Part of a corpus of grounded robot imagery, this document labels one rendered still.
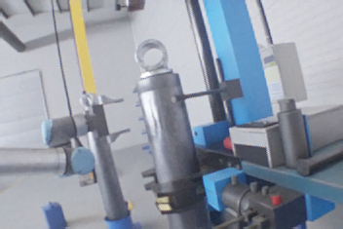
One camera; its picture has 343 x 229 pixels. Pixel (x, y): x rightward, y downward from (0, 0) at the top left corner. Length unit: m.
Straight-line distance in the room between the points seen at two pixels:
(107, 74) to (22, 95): 4.17
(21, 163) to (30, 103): 11.54
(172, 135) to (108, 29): 11.70
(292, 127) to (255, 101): 0.56
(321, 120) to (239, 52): 0.55
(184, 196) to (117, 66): 11.26
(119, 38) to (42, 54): 3.82
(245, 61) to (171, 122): 0.49
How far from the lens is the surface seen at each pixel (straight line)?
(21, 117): 12.37
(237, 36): 1.29
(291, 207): 0.70
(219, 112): 1.40
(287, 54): 1.71
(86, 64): 3.76
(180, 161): 1.10
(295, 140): 0.75
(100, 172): 2.42
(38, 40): 12.87
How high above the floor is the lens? 1.31
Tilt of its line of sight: 1 degrees down
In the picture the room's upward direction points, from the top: 13 degrees counter-clockwise
